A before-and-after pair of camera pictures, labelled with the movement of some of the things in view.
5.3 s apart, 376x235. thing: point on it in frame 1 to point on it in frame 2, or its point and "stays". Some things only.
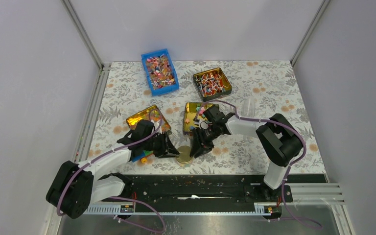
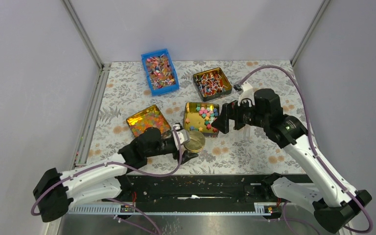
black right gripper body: [206, 136] to [244, 114]
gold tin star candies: [194, 110] stays
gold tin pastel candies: [151, 114] stays
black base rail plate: [202, 189] stays
